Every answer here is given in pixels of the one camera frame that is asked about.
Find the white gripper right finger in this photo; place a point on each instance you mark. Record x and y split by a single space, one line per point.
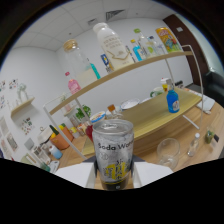
150 171

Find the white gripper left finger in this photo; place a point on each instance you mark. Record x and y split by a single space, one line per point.
76 173

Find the soda water can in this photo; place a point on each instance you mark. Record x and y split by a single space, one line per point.
113 150

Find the clear bottle white label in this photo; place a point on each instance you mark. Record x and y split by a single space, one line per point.
193 146

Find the glass bowl of limes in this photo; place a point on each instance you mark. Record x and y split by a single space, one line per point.
210 136

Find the clear drinking glass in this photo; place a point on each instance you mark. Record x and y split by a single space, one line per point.
168 153

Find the pale blue plastic bottle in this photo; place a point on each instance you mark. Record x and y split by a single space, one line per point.
56 152

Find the orange basket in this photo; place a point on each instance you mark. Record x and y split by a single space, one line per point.
61 140

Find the white wooden two-tier rack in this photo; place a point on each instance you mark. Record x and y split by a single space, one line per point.
156 113

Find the bowl with blue rim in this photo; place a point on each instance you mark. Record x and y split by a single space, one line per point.
97 116

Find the green potted plant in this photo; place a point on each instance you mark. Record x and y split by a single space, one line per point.
83 112

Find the clear bottle orange cap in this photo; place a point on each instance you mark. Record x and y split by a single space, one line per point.
113 113

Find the patterned bowl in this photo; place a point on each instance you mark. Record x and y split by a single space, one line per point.
130 103

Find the white bowl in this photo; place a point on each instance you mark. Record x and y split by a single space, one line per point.
146 99

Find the blue liquid bottle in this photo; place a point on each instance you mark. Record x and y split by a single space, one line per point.
173 101

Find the white mug green print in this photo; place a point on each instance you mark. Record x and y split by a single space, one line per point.
156 92

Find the small pink bottle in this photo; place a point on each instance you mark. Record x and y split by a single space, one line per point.
73 86

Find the white ornament figure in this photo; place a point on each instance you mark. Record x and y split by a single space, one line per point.
22 91

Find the small teal bottle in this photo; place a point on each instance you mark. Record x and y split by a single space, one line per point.
95 71

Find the black chair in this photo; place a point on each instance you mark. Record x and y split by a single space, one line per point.
215 88

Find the glass jar cork lid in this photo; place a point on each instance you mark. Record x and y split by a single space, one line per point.
78 63

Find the small light blue bottle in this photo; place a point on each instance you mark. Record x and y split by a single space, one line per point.
137 51

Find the clear bottle blue cap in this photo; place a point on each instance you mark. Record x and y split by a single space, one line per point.
157 46

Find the clear bottle green cap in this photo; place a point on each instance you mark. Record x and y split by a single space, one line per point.
145 45

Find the large white bottle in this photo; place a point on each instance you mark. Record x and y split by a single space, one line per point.
113 46

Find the brown door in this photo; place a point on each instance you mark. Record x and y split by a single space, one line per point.
190 46

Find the yellow cartoon can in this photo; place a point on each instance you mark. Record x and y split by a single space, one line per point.
169 40

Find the white door sign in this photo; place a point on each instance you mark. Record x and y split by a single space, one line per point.
180 29

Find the small ceiling vent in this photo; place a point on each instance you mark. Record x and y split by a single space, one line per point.
92 22

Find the large ceiling air vent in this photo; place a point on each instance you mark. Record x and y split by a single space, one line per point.
115 15

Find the wall photo cluster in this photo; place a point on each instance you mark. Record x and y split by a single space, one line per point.
27 126

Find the wooden wall shelf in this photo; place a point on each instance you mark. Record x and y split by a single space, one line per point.
22 106

